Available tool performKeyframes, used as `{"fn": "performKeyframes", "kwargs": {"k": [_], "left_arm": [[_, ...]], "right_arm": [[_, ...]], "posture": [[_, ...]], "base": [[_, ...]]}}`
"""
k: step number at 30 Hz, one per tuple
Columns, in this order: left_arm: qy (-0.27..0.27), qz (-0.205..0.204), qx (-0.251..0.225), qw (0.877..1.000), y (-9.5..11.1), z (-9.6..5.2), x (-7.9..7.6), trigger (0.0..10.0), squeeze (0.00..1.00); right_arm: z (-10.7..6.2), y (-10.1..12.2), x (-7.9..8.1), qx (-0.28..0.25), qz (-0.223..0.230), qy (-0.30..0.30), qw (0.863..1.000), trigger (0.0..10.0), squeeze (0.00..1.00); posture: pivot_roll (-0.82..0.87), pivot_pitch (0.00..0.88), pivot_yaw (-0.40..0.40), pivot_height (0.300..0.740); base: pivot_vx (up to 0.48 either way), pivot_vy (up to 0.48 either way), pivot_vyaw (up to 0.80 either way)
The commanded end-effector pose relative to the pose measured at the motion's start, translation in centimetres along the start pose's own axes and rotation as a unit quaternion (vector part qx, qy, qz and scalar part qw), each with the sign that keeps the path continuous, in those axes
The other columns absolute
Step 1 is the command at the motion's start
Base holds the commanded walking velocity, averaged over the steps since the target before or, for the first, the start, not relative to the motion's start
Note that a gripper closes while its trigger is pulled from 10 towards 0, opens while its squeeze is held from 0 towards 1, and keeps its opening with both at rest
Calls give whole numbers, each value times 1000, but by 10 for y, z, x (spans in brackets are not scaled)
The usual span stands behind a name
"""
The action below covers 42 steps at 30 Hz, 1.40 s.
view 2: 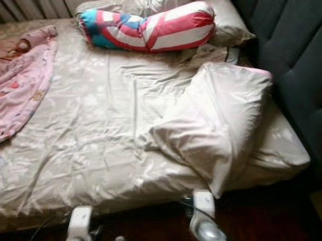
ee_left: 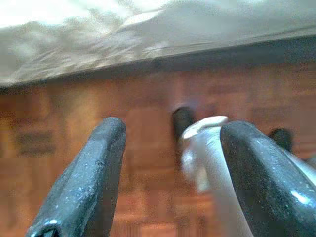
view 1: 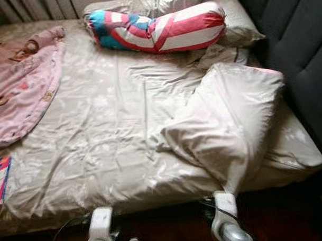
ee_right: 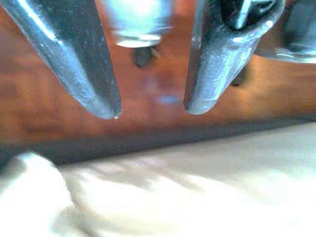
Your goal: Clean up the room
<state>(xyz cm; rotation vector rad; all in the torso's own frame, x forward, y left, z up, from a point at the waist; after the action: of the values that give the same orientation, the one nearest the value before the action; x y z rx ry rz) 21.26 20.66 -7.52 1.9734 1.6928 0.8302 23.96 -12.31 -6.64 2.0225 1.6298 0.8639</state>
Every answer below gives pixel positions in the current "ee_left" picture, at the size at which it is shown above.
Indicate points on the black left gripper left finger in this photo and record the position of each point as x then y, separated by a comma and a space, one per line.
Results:
81, 182

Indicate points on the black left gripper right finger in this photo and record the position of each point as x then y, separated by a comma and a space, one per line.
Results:
269, 182

